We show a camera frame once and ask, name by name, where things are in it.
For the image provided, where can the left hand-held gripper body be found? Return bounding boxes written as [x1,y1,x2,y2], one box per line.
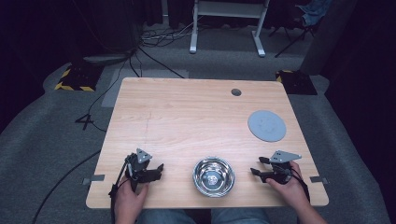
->
[125,147,163,192]

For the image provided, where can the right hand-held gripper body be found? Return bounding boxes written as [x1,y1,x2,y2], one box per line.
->
[261,149,303,185]

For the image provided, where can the person's right hand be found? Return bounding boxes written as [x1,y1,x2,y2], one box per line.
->
[265,161,309,210]

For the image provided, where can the person's left hand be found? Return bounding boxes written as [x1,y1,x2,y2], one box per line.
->
[114,175,149,218]

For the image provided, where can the grey round disc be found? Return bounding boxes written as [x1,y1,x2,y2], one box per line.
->
[247,109,288,143]

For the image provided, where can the grey tape strip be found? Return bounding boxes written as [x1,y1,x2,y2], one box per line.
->
[81,174,106,187]
[309,175,330,185]

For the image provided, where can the person's left leg in jeans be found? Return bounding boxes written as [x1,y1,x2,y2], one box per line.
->
[135,208,196,224]

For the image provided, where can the person's leg in jeans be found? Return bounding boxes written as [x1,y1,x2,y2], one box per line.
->
[210,207,273,224]
[135,208,196,224]

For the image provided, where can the shiny steel bowl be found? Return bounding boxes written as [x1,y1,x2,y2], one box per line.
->
[191,156,236,199]

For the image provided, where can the person's right leg in jeans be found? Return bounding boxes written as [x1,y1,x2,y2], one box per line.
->
[210,207,273,224]

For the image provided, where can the grey flat stand base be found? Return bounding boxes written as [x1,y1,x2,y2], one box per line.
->
[81,52,136,67]

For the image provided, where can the black folding chair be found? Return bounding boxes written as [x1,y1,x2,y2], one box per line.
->
[268,0,319,59]

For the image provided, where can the blue cloth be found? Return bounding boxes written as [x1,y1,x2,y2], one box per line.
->
[299,0,334,28]

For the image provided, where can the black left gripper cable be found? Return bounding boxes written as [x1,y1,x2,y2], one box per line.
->
[107,154,132,224]

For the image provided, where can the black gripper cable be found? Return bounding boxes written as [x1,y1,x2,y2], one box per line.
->
[107,154,132,224]
[289,167,311,203]

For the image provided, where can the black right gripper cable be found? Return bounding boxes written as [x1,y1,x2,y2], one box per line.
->
[289,167,311,203]

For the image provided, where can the thick black floor cable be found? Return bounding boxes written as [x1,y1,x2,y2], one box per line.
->
[31,148,103,224]

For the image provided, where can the black yellow striped base plate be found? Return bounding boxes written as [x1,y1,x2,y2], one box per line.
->
[275,69,318,96]
[53,63,105,93]

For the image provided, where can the thin black floor cable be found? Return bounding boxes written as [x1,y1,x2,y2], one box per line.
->
[87,49,138,133]

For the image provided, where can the bundle of floor cables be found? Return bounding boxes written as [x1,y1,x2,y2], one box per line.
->
[138,15,204,49]

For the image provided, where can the white desk frame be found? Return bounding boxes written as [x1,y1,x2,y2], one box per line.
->
[189,0,271,58]

